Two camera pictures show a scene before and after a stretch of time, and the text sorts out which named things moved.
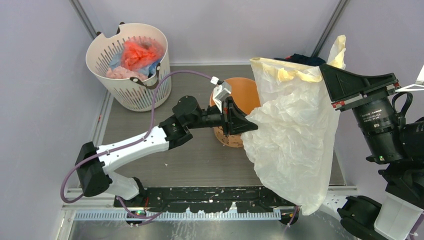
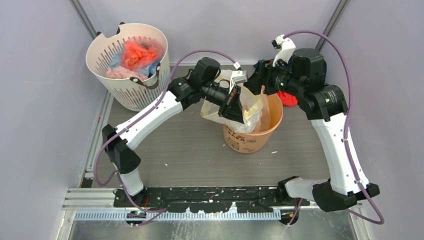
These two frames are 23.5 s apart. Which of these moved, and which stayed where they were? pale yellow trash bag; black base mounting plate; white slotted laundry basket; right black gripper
Moved: pale yellow trash bag; right black gripper
Stayed: black base mounting plate; white slotted laundry basket
